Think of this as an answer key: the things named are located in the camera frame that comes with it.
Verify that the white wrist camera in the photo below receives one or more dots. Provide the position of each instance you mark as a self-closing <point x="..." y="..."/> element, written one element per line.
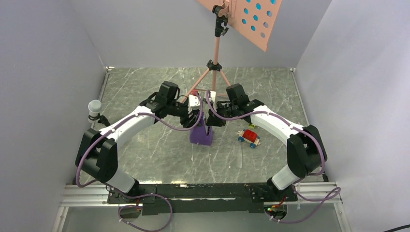
<point x="212" y="96"/>
<point x="195" y="102"/>

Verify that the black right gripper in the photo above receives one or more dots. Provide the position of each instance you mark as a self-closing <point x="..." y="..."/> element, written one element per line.
<point x="213" y="120"/>

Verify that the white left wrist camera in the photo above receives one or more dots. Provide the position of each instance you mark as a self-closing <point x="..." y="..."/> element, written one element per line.
<point x="195" y="102"/>

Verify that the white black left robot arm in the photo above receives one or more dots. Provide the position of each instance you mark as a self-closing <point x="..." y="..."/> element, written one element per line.
<point x="97" y="157"/>

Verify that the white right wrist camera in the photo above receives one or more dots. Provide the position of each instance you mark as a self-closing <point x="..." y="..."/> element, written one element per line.
<point x="212" y="96"/>

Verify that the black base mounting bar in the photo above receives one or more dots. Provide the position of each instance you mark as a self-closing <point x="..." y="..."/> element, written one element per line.
<point x="199" y="198"/>

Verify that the aluminium frame rail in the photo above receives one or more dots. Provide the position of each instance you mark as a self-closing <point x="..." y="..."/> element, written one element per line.
<point x="307" y="192"/>

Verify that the red wooden toy car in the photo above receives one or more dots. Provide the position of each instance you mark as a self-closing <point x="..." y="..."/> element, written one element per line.
<point x="249" y="136"/>

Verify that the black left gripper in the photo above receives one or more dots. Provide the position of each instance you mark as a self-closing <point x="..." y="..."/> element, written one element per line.
<point x="188" y="123"/>

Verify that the grey microphone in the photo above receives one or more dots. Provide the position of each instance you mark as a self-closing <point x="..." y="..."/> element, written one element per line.
<point x="95" y="107"/>

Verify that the pink music stand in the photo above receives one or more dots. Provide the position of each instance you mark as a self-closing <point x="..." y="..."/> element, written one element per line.
<point x="253" y="19"/>

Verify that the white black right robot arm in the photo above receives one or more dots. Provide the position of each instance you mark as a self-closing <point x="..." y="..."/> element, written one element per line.
<point x="306" y="154"/>

